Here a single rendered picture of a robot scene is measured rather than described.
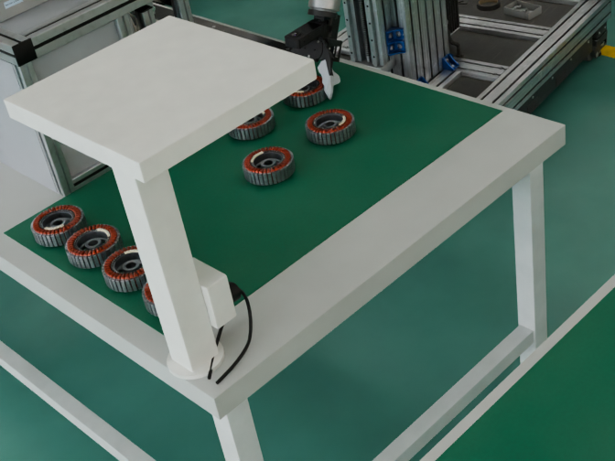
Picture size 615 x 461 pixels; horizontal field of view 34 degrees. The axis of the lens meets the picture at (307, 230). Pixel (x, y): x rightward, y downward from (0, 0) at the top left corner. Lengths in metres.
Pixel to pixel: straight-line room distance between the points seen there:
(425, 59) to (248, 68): 1.98
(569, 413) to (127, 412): 1.53
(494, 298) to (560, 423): 1.41
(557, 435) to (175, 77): 0.80
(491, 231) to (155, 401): 1.15
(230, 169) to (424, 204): 0.46
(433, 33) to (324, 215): 1.62
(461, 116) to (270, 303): 0.71
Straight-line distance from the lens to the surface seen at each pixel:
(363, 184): 2.12
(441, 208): 2.02
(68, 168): 2.31
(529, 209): 2.33
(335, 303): 1.82
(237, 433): 1.83
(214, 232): 2.06
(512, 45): 3.84
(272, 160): 2.20
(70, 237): 2.12
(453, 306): 2.94
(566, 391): 1.63
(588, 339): 1.71
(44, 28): 2.21
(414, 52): 3.48
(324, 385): 2.76
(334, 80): 2.46
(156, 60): 1.71
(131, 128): 1.52
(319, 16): 2.48
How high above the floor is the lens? 1.90
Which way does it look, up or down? 35 degrees down
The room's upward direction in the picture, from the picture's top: 11 degrees counter-clockwise
